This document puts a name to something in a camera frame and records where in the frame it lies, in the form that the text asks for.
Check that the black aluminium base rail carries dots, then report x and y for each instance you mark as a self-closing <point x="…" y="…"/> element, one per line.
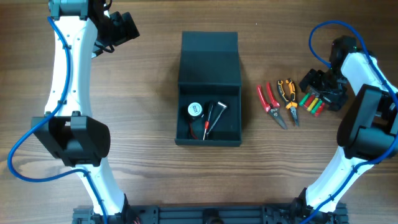
<point x="256" y="214"/>

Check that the dark green open box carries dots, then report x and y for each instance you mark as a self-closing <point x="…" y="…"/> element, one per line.
<point x="210" y="71"/>

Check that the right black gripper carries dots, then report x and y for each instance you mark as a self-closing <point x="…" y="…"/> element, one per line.
<point x="319" y="86"/>

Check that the silver L-shaped socket wrench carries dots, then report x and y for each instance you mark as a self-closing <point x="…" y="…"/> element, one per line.
<point x="223" y="107"/>

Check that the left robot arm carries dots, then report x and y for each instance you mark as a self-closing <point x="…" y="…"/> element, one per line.
<point x="83" y="31"/>

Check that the orange black long-nose pliers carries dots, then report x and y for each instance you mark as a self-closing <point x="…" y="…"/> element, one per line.
<point x="290" y="98"/>

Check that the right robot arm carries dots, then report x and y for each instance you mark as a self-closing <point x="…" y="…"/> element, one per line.
<point x="366" y="135"/>

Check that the red handled snips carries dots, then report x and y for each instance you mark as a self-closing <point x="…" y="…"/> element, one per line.
<point x="272" y="106"/>

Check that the clear case coloured screwdrivers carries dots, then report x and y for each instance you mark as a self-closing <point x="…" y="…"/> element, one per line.
<point x="313" y="103"/>

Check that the round black tape measure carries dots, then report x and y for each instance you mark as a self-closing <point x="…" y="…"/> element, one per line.
<point x="195" y="119"/>

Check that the black red screwdriver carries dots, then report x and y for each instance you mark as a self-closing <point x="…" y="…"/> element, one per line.
<point x="208" y="116"/>

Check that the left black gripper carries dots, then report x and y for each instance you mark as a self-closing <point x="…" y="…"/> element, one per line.
<point x="125" y="26"/>

